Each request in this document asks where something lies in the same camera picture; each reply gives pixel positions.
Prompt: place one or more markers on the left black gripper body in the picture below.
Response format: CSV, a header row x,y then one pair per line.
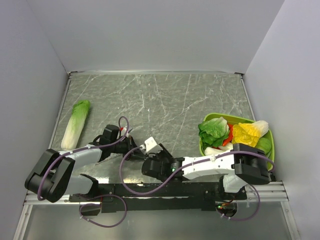
x,y
123,147

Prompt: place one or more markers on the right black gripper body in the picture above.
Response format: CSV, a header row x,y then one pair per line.
x,y
164,155

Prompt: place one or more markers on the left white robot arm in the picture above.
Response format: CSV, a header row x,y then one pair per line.
x,y
52,175

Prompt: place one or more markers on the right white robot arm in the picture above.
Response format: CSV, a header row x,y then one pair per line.
x,y
243,165

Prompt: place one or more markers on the white green bok choy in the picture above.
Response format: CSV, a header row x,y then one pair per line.
x,y
220,150

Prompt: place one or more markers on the long napa cabbage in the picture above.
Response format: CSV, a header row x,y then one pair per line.
x,y
75,125

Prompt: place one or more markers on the green toy lettuce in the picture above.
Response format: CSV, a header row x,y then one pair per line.
x,y
213,132

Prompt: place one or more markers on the red toy pepper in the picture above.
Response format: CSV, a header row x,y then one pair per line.
x,y
230,135

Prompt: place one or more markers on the green plastic basket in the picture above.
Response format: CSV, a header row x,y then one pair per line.
x,y
233,120

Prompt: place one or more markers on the yellow toy cabbage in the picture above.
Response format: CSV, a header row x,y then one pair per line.
x,y
249,133

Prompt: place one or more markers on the round green toy vegetable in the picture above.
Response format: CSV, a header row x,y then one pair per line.
x,y
265,145

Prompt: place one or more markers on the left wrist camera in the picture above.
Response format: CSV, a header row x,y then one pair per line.
x,y
124,131

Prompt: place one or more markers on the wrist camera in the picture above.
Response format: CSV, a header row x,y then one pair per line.
x,y
150,146
124,131

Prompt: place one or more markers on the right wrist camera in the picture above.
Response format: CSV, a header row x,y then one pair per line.
x,y
150,146

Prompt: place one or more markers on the black base frame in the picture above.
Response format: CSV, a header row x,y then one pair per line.
x,y
173,196

